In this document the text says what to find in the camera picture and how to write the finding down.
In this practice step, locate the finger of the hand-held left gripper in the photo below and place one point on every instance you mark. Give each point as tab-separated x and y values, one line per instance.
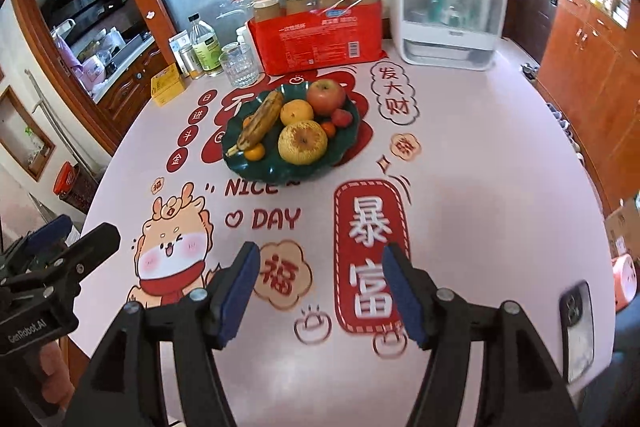
47	229
95	244

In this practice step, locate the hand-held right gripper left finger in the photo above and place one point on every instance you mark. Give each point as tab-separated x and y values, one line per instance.
237	292

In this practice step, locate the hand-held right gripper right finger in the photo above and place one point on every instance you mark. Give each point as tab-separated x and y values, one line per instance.
405	292

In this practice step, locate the small oval kumquat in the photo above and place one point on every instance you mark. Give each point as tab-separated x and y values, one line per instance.
256	153

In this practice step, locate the dark green scalloped plate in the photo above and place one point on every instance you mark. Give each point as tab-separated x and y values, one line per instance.
310	170

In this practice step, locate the large yellow brown pear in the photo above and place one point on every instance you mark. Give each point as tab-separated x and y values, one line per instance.
302	142

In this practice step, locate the spotted ripe banana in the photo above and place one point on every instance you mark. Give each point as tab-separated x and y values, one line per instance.
257	122

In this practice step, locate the small round mandarin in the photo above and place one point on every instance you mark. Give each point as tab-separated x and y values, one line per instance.
328	130

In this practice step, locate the red strawberry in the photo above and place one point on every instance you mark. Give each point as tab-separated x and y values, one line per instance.
342	118

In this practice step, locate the mandarin orange with stem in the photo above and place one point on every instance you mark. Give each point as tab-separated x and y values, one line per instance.
296	112

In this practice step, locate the red yellow apple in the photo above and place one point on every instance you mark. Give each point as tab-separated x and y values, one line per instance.
325	97

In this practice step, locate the person's left hand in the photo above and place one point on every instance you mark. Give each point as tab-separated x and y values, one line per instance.
52	372

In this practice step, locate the wooden kitchen cabinet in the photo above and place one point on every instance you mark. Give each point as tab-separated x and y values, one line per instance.
127	92

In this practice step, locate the pink kitchen appliance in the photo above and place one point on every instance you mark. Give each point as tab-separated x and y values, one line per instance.
92	72

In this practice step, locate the yellow cardboard box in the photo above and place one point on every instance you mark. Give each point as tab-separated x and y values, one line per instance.
167	87

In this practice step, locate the black smartphone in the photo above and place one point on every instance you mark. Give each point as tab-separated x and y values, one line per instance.
575	337

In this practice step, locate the silver metal tin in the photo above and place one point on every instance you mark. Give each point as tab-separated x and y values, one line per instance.
190	62

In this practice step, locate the white carton box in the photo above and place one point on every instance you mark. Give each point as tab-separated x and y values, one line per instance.
179	41

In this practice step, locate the pink plastic container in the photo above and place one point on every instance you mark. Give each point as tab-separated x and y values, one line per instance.
625	282

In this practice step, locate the clear bottle with green label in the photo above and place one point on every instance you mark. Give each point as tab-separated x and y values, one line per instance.
206	47

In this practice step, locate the brown cardboard box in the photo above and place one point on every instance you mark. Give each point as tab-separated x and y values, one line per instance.
622	227

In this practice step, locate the ribbed clear glass tumbler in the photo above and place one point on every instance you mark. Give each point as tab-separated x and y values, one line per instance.
240	64

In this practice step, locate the small white pill bottle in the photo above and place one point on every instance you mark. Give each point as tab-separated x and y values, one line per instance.
242	38

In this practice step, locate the red pack of paper cups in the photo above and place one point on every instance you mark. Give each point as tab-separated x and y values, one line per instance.
310	47

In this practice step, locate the white cup storage box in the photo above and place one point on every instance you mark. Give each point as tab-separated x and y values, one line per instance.
440	37

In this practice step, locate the orange wooden cabinet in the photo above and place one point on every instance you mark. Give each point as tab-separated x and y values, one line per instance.
590	72

